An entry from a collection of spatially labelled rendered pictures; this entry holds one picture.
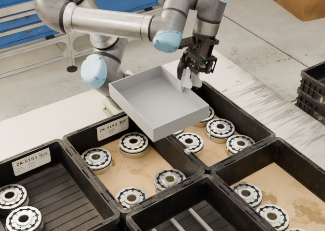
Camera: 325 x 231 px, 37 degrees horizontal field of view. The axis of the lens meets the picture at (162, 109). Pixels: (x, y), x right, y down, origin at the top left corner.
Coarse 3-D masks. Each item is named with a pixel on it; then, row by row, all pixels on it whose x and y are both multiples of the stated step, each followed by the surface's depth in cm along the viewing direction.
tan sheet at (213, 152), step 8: (192, 128) 180; (200, 128) 180; (200, 136) 177; (208, 144) 173; (216, 144) 173; (224, 144) 173; (208, 152) 170; (216, 152) 170; (224, 152) 170; (208, 160) 167; (216, 160) 167
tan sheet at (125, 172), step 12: (108, 144) 173; (120, 156) 168; (144, 156) 168; (156, 156) 168; (120, 168) 163; (132, 168) 163; (144, 168) 163; (156, 168) 164; (168, 168) 164; (108, 180) 159; (120, 180) 159; (132, 180) 159; (144, 180) 159
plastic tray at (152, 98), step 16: (128, 80) 161; (144, 80) 165; (160, 80) 166; (176, 80) 159; (112, 96) 158; (128, 96) 159; (144, 96) 159; (160, 96) 159; (176, 96) 159; (192, 96) 154; (128, 112) 151; (144, 112) 153; (160, 112) 153; (176, 112) 153; (192, 112) 145; (208, 112) 149; (144, 128) 145; (160, 128) 141; (176, 128) 145
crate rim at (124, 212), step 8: (104, 120) 168; (88, 128) 164; (64, 136) 161; (168, 136) 161; (176, 144) 158; (72, 152) 155; (184, 152) 155; (80, 160) 152; (192, 160) 152; (200, 168) 150; (96, 176) 146; (192, 176) 147; (176, 184) 144; (104, 192) 141; (160, 192) 142; (112, 200) 139; (144, 200) 139; (152, 200) 139; (120, 208) 137; (128, 208) 137; (136, 208) 137; (120, 216) 137
